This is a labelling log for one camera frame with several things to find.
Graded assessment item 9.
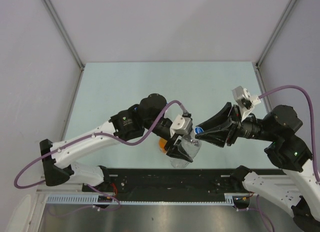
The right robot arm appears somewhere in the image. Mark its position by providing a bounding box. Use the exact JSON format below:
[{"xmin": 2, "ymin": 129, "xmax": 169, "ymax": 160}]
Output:
[{"xmin": 195, "ymin": 102, "xmax": 320, "ymax": 231}]

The left aluminium frame post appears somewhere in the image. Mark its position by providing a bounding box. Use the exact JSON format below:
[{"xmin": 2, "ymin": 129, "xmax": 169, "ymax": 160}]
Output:
[{"xmin": 41, "ymin": 0, "xmax": 85, "ymax": 70}]

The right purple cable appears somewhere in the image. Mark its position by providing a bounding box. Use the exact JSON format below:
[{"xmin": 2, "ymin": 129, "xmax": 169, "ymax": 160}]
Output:
[{"xmin": 258, "ymin": 85, "xmax": 320, "ymax": 181}]

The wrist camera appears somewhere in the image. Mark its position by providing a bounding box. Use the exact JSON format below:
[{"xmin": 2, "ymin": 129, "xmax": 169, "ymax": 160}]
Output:
[
  {"xmin": 169, "ymin": 115, "xmax": 193, "ymax": 138},
  {"xmin": 232, "ymin": 86, "xmax": 261, "ymax": 121}
]

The clear plastic bottle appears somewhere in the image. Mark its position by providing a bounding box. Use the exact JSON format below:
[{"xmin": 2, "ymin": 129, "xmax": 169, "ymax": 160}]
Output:
[{"xmin": 170, "ymin": 134, "xmax": 202, "ymax": 169}]

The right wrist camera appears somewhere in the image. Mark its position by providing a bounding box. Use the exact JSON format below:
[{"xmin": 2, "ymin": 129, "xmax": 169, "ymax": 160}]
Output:
[{"xmin": 232, "ymin": 86, "xmax": 261, "ymax": 121}]

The orange bottle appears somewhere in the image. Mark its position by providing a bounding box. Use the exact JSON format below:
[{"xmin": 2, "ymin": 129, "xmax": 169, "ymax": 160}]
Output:
[{"xmin": 158, "ymin": 138, "xmax": 167, "ymax": 154}]

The white blue bottle cap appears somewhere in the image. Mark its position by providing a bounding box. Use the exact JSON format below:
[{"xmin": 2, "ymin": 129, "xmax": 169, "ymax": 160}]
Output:
[{"xmin": 193, "ymin": 126, "xmax": 204, "ymax": 139}]

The slotted cable duct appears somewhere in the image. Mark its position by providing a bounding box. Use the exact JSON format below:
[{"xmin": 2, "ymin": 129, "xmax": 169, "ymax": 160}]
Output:
[{"xmin": 46, "ymin": 192, "xmax": 250, "ymax": 206}]

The right aluminium frame post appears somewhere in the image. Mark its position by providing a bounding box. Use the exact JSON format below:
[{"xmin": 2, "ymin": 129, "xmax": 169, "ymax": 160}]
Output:
[{"xmin": 254, "ymin": 0, "xmax": 299, "ymax": 69}]

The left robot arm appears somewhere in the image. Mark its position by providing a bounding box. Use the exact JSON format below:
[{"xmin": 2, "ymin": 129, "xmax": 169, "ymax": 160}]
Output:
[{"xmin": 39, "ymin": 93, "xmax": 193, "ymax": 192}]

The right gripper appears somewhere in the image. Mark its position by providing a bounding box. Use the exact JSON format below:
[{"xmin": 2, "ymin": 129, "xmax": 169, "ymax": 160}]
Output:
[{"xmin": 193, "ymin": 100, "xmax": 276, "ymax": 145}]

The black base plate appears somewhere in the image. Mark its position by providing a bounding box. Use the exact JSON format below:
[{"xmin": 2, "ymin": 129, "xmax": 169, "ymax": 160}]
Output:
[{"xmin": 94, "ymin": 166, "xmax": 284, "ymax": 195}]

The aluminium frame post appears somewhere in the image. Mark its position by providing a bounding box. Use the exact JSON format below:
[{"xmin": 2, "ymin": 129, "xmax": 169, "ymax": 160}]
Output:
[
  {"xmin": 254, "ymin": 0, "xmax": 299, "ymax": 69},
  {"xmin": 41, "ymin": 0, "xmax": 85, "ymax": 70}
]

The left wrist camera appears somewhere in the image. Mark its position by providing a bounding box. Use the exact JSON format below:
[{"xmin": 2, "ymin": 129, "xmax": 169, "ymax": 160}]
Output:
[{"xmin": 169, "ymin": 115, "xmax": 193, "ymax": 138}]

